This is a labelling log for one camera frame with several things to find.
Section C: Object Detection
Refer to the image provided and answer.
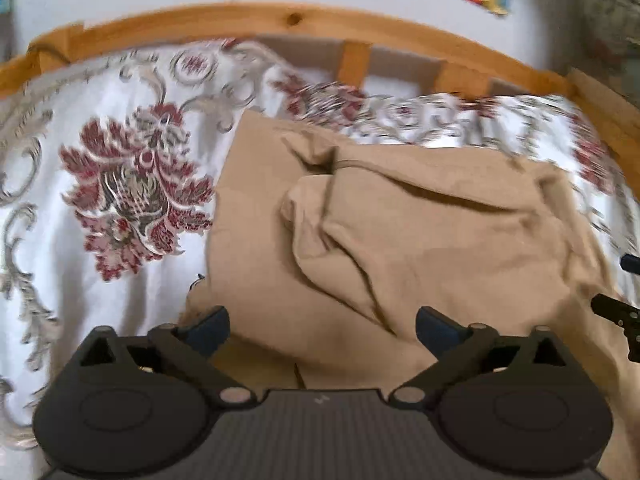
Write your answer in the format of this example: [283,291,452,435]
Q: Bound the tan hooded zip jacket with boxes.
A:
[181,112,639,479]

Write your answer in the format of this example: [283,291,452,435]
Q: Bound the bagged pile of clothes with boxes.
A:
[573,0,639,103]

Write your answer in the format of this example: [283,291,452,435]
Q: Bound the floral satin bed cover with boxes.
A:
[1,40,639,479]

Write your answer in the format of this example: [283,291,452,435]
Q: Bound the wooden bed frame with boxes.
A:
[1,2,639,191]

